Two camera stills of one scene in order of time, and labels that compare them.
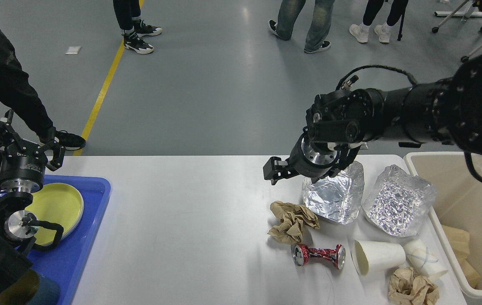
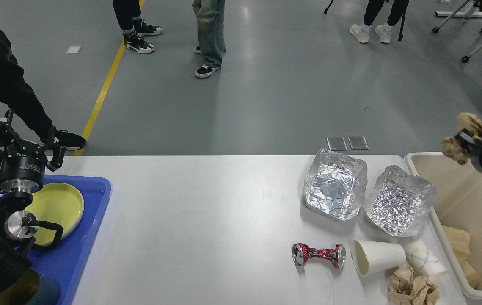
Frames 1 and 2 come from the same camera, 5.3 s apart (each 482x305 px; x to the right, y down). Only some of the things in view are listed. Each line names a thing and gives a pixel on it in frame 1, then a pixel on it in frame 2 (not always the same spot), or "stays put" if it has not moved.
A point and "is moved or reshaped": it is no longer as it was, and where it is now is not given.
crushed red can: (301, 253) stays put
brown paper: (293, 218) is moved or reshaped
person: (288, 12) to (210, 15)
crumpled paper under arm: (406, 288) stays put
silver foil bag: (337, 197) stays put
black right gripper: (304, 159) to (466, 139)
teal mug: (31, 288) stays put
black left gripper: (22, 167) stays put
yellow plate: (59, 203) stays put
